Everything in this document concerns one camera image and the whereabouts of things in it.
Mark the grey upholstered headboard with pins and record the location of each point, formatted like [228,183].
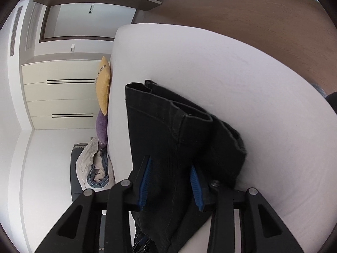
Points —
[73,187]

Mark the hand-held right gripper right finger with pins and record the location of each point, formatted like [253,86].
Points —
[196,188]

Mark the white bed mattress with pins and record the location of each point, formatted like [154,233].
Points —
[210,71]

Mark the yellow pillow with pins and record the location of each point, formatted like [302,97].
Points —
[103,84]

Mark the black denim pants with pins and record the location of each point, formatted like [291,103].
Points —
[163,137]

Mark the white wall control panel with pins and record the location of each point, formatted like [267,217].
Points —
[91,8]

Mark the dark brown door frame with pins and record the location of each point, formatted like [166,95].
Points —
[79,39]

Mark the purple pillow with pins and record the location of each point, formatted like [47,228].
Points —
[102,126]

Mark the brown door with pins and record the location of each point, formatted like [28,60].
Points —
[105,1]

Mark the folded white duvet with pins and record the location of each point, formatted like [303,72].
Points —
[87,163]

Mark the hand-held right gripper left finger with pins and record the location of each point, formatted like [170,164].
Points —
[146,183]

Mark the white slotted air vent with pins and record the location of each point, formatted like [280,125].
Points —
[15,31]

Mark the cream wardrobe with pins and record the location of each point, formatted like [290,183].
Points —
[52,92]

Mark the white light switch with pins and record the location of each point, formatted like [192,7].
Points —
[72,47]

